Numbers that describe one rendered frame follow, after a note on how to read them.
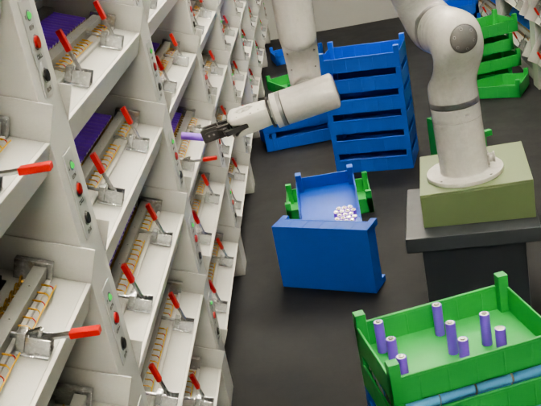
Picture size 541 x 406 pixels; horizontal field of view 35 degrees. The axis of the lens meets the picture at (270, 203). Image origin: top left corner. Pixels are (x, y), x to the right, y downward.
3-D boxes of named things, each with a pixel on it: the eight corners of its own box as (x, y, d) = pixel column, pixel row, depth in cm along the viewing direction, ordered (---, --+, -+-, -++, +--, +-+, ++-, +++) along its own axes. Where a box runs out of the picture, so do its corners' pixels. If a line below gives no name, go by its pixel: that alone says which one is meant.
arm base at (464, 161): (500, 153, 224) (490, 84, 217) (507, 180, 207) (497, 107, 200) (426, 164, 228) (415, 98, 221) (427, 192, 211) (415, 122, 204)
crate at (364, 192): (369, 190, 317) (366, 170, 314) (374, 212, 298) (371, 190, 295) (288, 203, 320) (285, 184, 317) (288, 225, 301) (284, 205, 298)
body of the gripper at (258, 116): (270, 90, 207) (226, 105, 209) (269, 101, 198) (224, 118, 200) (280, 118, 210) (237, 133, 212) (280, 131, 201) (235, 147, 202)
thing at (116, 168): (160, 147, 182) (168, 84, 177) (102, 279, 126) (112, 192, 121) (64, 130, 181) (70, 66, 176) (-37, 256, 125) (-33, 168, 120)
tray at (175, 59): (194, 68, 247) (201, 21, 242) (166, 133, 191) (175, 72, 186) (124, 55, 246) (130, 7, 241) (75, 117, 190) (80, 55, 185)
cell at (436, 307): (443, 330, 161) (439, 300, 159) (447, 334, 160) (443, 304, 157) (433, 333, 161) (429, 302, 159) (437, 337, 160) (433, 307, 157)
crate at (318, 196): (365, 239, 280) (362, 221, 275) (303, 249, 282) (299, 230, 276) (354, 180, 303) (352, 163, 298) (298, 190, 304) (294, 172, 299)
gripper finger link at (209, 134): (226, 122, 204) (200, 130, 205) (225, 126, 201) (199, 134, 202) (231, 134, 206) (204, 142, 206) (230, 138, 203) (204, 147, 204)
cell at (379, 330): (386, 347, 160) (381, 316, 157) (389, 352, 158) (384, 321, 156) (376, 350, 159) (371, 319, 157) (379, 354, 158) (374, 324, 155)
